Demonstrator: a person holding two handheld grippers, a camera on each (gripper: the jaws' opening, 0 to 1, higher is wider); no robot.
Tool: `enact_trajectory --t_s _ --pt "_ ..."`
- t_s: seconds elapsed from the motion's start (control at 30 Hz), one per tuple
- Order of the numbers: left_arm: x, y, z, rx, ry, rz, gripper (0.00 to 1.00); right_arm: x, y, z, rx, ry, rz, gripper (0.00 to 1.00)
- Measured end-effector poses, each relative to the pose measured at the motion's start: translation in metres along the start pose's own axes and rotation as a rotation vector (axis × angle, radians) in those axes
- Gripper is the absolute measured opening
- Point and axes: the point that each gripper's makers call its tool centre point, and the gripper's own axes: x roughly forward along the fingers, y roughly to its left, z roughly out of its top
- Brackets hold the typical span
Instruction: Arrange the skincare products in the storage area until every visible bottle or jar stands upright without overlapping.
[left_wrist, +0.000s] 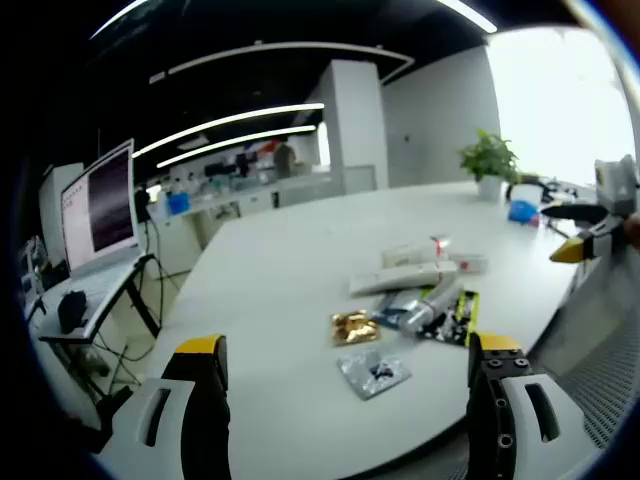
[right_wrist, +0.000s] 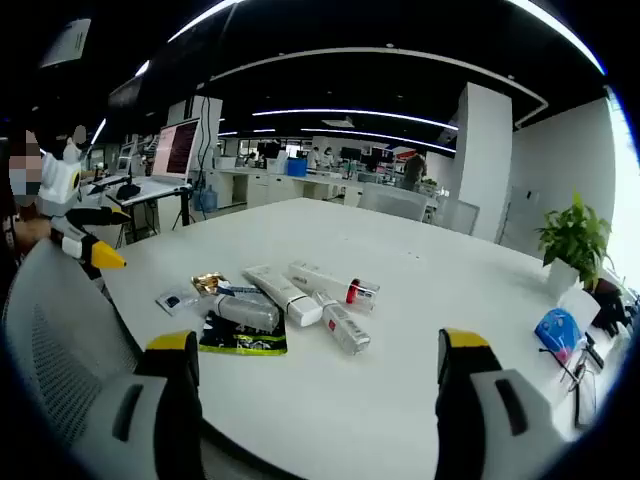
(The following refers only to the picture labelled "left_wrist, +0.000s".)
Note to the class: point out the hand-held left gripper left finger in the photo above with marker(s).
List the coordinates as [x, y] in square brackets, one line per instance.
[200, 425]

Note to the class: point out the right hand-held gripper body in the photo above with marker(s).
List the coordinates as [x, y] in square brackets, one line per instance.
[617, 185]

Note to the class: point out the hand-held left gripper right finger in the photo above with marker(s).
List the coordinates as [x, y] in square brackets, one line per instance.
[482, 425]

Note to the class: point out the green and black skincare sachet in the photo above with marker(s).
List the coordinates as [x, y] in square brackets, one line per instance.
[465, 320]

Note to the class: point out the clear-capped white skincare bottle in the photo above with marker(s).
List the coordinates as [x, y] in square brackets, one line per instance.
[425, 310]

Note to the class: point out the clear skincare sachet dark square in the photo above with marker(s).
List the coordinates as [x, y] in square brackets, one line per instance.
[365, 372]

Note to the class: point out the silver and blue skincare sachet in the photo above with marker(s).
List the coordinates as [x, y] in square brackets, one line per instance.
[390, 305]

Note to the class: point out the gold skincare sachet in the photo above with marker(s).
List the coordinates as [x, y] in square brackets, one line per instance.
[355, 327]

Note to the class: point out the tall white skincare tube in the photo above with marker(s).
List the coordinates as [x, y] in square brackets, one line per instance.
[395, 280]

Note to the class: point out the red-collared skincare pump bottle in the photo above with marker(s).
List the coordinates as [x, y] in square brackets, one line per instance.
[405, 255]

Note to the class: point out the person's right hand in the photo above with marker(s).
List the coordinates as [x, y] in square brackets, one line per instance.
[633, 227]

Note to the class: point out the blue box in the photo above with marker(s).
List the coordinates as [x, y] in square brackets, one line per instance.
[522, 211]

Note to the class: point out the green potted plant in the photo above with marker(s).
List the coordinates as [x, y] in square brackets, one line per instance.
[487, 160]

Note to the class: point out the white mesh office chair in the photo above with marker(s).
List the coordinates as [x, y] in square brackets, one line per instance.
[600, 350]

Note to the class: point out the white standing desk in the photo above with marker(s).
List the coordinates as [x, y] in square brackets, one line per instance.
[95, 300]

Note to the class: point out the black object on desk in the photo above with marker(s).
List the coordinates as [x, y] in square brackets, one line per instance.
[72, 305]

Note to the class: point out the white lab counter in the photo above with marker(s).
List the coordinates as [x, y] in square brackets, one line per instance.
[225, 205]

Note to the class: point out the blue plastic bin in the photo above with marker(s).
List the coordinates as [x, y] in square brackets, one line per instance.
[177, 203]

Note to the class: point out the white ceiling light strip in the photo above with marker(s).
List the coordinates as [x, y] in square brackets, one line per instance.
[230, 122]
[235, 145]
[467, 14]

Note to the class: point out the computer monitor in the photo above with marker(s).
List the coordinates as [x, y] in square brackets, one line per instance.
[110, 205]

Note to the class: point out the curved ceiling light strip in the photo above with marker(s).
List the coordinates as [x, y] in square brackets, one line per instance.
[290, 48]

